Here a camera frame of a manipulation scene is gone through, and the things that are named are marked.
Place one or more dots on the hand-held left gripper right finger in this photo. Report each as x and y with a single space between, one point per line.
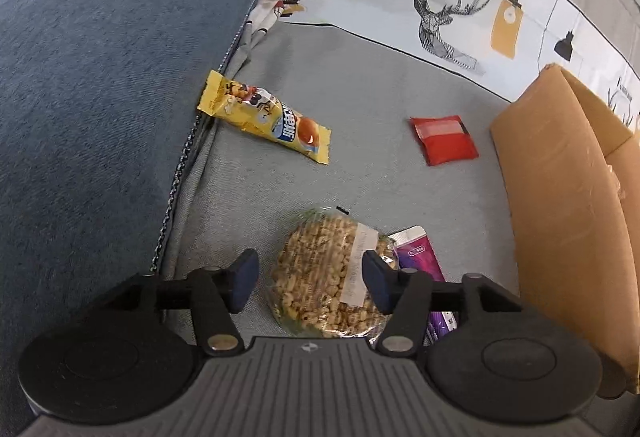
375 282

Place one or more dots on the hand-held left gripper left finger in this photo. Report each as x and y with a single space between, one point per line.
245 279

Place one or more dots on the round rice cracker pack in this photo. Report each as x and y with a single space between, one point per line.
315 277

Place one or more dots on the cardboard box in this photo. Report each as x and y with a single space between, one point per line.
550 167

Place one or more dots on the purple white snack packet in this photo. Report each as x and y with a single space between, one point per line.
422 257

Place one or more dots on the small black scrap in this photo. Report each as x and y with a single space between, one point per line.
343 210

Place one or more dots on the grey deer printed cloth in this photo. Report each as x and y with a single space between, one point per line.
375 177

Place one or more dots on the plain red snack packet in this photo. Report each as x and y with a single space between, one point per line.
445 142

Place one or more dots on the yellow snack packet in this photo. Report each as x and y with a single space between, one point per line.
270 117

